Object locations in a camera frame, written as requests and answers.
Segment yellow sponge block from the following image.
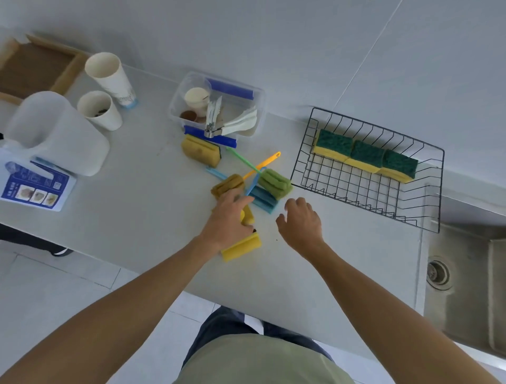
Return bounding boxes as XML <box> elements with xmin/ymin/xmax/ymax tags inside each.
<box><xmin>220</xmin><ymin>231</ymin><xmax>262</xmax><ymax>263</ymax></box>

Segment white plastic jug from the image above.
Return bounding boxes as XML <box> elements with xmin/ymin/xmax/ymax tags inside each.
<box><xmin>3</xmin><ymin>91</ymin><xmax>111</xmax><ymax>177</ymax></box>

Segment dark blue trousers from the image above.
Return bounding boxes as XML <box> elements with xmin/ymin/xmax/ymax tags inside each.
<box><xmin>181</xmin><ymin>306</ymin><xmax>335</xmax><ymax>369</ymax></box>

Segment small white cup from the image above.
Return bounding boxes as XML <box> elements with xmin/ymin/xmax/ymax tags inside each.
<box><xmin>184</xmin><ymin>87</ymin><xmax>210</xmax><ymax>118</ymax></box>

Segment pale green shirt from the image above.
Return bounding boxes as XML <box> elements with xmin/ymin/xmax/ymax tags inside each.
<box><xmin>173</xmin><ymin>334</ymin><xmax>355</xmax><ymax>384</ymax></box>

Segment orange handled brown sponge brush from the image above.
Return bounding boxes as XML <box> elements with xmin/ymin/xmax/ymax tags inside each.
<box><xmin>210</xmin><ymin>151</ymin><xmax>281</xmax><ymax>199</ymax></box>

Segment person's right hand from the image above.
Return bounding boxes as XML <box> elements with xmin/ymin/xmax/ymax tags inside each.
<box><xmin>275</xmin><ymin>197</ymin><xmax>325</xmax><ymax>260</ymax></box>

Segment short white paper cup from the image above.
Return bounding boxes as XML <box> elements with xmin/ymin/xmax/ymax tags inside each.
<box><xmin>77</xmin><ymin>90</ymin><xmax>123</xmax><ymax>131</ymax></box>

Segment light blue sponge brush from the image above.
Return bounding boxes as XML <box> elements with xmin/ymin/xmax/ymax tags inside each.
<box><xmin>205</xmin><ymin>166</ymin><xmax>280</xmax><ymax>215</ymax></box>

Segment blue handled yellow sponge brush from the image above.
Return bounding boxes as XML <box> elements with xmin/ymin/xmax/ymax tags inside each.
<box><xmin>239</xmin><ymin>167</ymin><xmax>268</xmax><ymax>227</ymax></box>

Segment stainless steel sink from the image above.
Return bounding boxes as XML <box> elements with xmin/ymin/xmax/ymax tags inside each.
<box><xmin>422</xmin><ymin>195</ymin><xmax>506</xmax><ymax>357</ymax></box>

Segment green and yellow scouring sponge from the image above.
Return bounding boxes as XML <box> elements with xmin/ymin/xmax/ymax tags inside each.
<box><xmin>377</xmin><ymin>149</ymin><xmax>419</xmax><ymax>184</ymax></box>
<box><xmin>312</xmin><ymin>128</ymin><xmax>354</xmax><ymax>163</ymax></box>
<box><xmin>343</xmin><ymin>140</ymin><xmax>386</xmax><ymax>174</ymax></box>

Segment person's right forearm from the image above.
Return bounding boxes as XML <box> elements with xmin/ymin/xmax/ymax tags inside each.
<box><xmin>304</xmin><ymin>241</ymin><xmax>503</xmax><ymax>384</ymax></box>

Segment metal sink drain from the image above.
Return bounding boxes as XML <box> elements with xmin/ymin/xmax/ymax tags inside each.
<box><xmin>426</xmin><ymin>257</ymin><xmax>454</xmax><ymax>292</ymax></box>

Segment tall white paper cup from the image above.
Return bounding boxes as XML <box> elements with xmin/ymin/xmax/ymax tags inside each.
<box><xmin>85</xmin><ymin>52</ymin><xmax>138</xmax><ymax>110</ymax></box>

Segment black wire dish rack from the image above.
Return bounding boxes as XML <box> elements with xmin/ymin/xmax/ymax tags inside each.
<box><xmin>290</xmin><ymin>107</ymin><xmax>446</xmax><ymax>234</ymax></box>

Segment clear plastic box blue handles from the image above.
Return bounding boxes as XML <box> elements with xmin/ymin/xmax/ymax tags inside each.
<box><xmin>169</xmin><ymin>71</ymin><xmax>266</xmax><ymax>149</ymax></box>

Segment yellow sponge with dark pad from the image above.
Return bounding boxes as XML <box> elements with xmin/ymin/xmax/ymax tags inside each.
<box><xmin>181</xmin><ymin>134</ymin><xmax>222</xmax><ymax>169</ymax></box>

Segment metal kitchen tool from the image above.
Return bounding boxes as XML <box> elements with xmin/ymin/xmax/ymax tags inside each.
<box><xmin>203</xmin><ymin>96</ymin><xmax>226</xmax><ymax>139</ymax></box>

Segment person's left forearm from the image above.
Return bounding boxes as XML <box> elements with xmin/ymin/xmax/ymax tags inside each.
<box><xmin>0</xmin><ymin>236</ymin><xmax>221</xmax><ymax>384</ymax></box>

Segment wooden tray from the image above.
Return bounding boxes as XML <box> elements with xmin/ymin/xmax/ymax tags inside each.
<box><xmin>0</xmin><ymin>34</ymin><xmax>90</xmax><ymax>106</ymax></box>

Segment green handled sponge brush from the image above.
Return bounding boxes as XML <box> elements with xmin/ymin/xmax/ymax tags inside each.
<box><xmin>226</xmin><ymin>147</ymin><xmax>293</xmax><ymax>201</ymax></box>

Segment person's left hand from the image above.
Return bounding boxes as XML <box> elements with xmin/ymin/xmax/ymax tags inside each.
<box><xmin>200</xmin><ymin>188</ymin><xmax>256</xmax><ymax>254</ymax></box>

